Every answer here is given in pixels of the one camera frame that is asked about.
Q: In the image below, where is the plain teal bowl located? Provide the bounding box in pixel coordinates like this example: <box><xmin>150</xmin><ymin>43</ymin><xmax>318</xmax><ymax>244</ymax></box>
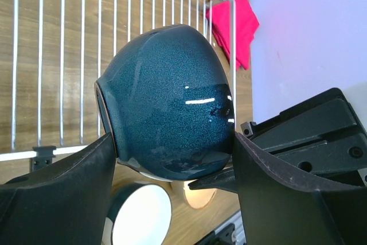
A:
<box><xmin>94</xmin><ymin>25</ymin><xmax>235</xmax><ymax>181</ymax></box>

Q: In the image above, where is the cream bowl with drawing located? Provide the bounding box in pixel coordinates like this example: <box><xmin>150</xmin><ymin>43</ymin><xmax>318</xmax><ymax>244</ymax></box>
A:
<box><xmin>170</xmin><ymin>180</ymin><xmax>217</xmax><ymax>209</ymax></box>

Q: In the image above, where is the teal and white bowl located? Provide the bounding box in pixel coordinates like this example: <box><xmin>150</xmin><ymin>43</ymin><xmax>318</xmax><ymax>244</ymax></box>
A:
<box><xmin>101</xmin><ymin>182</ymin><xmax>172</xmax><ymax>244</ymax></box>

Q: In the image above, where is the metal wire dish rack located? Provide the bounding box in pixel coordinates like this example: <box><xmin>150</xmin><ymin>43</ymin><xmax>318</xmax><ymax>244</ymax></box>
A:
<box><xmin>1</xmin><ymin>0</ymin><xmax>228</xmax><ymax>169</ymax></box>

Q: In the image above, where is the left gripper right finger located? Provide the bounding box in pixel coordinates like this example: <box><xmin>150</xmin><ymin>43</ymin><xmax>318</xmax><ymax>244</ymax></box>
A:
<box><xmin>233</xmin><ymin>133</ymin><xmax>366</xmax><ymax>244</ymax></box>

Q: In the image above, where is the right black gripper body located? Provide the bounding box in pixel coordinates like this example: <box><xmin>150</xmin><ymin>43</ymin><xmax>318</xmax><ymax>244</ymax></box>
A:
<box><xmin>241</xmin><ymin>88</ymin><xmax>366</xmax><ymax>186</ymax></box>

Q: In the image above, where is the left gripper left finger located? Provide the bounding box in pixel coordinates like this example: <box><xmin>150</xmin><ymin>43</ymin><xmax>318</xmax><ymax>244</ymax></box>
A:
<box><xmin>1</xmin><ymin>134</ymin><xmax>116</xmax><ymax>244</ymax></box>

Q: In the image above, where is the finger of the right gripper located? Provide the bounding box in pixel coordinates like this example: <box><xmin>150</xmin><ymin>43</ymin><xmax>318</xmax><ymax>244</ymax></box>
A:
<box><xmin>188</xmin><ymin>167</ymin><xmax>237</xmax><ymax>193</ymax></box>

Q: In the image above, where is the red folded cloth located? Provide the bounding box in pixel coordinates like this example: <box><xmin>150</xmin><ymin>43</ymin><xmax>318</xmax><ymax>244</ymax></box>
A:
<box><xmin>205</xmin><ymin>0</ymin><xmax>260</xmax><ymax>71</ymax></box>

